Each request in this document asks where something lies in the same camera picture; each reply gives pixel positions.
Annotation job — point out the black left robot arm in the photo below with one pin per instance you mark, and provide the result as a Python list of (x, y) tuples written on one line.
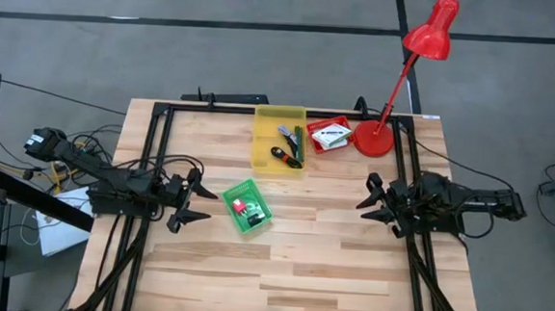
[(89, 163)]

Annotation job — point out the black power strip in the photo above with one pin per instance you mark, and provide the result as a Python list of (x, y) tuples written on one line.
[(233, 98)]

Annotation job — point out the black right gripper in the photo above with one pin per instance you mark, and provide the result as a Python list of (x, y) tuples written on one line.
[(395, 203)]

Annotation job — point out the black desk crossbar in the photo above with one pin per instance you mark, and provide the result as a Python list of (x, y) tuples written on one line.
[(38, 199)]

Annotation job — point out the black clamp bracket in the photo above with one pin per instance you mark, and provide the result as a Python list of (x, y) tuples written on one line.
[(209, 98), (361, 105)]

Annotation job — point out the pink wall charger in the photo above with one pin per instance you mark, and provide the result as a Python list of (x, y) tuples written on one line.
[(239, 206)]

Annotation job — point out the green plastic basket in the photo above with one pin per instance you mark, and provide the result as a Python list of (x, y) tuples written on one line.
[(235, 220)]

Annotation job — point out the black aluminium table frame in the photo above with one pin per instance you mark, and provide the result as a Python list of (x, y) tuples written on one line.
[(222, 109)]

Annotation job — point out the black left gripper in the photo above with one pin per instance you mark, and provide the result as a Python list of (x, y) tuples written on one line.
[(176, 193)]

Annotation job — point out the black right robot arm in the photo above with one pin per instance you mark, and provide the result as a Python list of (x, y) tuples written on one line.
[(448, 202)]

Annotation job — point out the white paper sheet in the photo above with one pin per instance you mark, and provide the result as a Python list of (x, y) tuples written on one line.
[(60, 234)]

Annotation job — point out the red plastic basket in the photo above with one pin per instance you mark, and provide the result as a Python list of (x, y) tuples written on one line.
[(314, 145)]

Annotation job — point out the yellow plastic bin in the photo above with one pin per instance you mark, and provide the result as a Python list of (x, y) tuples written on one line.
[(265, 140)]

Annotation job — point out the red desk lamp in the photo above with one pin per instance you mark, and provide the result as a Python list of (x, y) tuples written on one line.
[(374, 139)]

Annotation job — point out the black wall charger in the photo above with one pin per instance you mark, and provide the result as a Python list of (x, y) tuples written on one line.
[(255, 219)]

